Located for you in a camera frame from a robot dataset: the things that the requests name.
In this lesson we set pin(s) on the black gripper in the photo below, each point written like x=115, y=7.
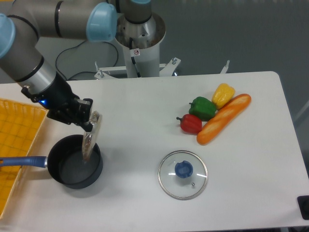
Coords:
x=62, y=104

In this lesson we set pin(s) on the plastic toast slice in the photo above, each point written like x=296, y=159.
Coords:
x=90, y=138

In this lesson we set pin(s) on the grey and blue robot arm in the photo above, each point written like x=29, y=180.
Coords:
x=29, y=20

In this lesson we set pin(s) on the yellow woven basket tray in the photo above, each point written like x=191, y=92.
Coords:
x=20, y=124

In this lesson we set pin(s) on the red toy bell pepper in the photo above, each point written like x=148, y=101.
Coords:
x=190, y=123

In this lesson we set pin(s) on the glass lid with blue knob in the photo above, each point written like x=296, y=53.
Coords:
x=182, y=175

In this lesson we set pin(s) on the green toy bell pepper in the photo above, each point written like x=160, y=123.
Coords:
x=202, y=108

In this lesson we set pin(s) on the yellow toy bell pepper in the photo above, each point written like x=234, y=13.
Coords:
x=223, y=94

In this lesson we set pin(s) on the orange toy baguette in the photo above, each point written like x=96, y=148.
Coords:
x=225, y=115

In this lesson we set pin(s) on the black device at table corner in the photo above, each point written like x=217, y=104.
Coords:
x=303, y=203

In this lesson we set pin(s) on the black pot with blue handle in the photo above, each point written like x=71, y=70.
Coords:
x=65, y=163

